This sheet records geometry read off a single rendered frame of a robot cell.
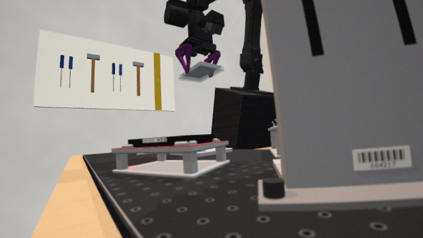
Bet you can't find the grey rectangular frame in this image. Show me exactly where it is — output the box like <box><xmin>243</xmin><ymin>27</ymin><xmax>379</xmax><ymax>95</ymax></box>
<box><xmin>170</xmin><ymin>148</ymin><xmax>233</xmax><ymax>157</ymax></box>

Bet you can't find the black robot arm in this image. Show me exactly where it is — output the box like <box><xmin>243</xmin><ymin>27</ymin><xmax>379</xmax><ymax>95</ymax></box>
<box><xmin>164</xmin><ymin>0</ymin><xmax>274</xmax><ymax>95</ymax></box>

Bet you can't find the white multiwell plate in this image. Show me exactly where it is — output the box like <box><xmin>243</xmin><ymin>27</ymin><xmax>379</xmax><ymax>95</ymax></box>
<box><xmin>178</xmin><ymin>61</ymin><xmax>225</xmax><ymax>83</ymax></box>

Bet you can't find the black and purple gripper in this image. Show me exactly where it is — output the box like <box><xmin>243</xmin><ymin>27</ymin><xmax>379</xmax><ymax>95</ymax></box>
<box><xmin>175</xmin><ymin>35</ymin><xmax>221</xmax><ymax>74</ymax></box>

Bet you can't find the black cylinder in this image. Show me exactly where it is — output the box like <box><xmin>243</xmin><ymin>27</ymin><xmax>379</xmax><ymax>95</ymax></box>
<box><xmin>262</xmin><ymin>178</ymin><xmax>285</xmax><ymax>200</ymax></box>

